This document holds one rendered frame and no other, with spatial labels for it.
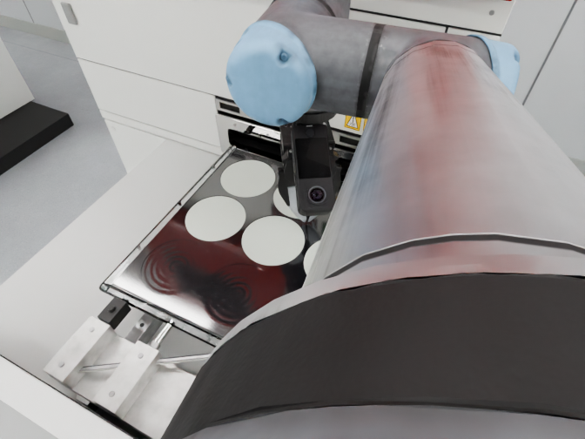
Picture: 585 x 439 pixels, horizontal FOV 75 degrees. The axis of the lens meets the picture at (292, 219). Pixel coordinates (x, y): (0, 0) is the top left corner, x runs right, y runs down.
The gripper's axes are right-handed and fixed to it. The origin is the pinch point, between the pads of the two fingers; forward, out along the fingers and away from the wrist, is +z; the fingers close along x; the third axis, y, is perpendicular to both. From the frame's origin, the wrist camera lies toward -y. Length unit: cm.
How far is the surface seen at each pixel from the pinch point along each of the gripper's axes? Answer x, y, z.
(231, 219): 12.2, 2.8, 2.0
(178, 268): 20.2, -6.0, 2.1
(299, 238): 1.4, -2.2, 2.0
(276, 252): 5.4, -4.5, 2.0
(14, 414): 33.4, -26.2, -3.6
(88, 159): 102, 136, 92
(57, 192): 111, 112, 92
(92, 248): 38.2, 5.6, 10.0
